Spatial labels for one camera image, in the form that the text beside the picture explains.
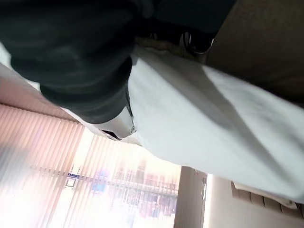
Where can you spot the right robot hand black cloth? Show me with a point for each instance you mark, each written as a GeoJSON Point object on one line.
{"type": "Point", "coordinates": [71, 59]}

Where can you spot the white bed sheet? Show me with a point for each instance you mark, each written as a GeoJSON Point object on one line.
{"type": "Point", "coordinates": [190, 114]}

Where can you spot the brown bed cover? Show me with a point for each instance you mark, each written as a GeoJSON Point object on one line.
{"type": "Point", "coordinates": [261, 42]}

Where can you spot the pale pink vertical blinds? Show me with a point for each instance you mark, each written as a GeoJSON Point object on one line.
{"type": "Point", "coordinates": [47, 166]}

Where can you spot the beige door panel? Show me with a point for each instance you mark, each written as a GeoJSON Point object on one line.
{"type": "Point", "coordinates": [187, 202]}

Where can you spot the beige padded headboard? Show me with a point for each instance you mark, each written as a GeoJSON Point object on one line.
{"type": "Point", "coordinates": [261, 199]}

